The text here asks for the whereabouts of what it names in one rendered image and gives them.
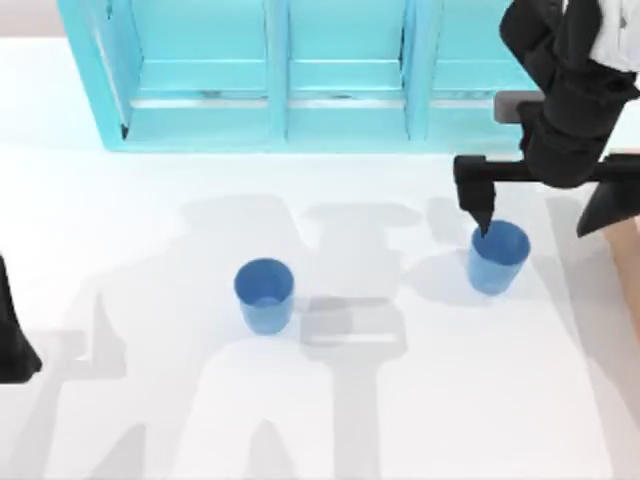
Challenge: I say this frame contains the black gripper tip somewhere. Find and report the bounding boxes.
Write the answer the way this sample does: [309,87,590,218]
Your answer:
[0,254,43,385]

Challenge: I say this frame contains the blue cup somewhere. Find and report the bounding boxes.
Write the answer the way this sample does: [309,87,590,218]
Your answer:
[467,220,531,297]
[233,257,296,336]

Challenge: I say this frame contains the grey rounded box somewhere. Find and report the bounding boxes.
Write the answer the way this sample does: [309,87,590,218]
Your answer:
[493,91,544,123]

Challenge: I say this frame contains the light blue rack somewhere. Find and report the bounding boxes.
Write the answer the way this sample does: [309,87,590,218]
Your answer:
[55,0,546,154]

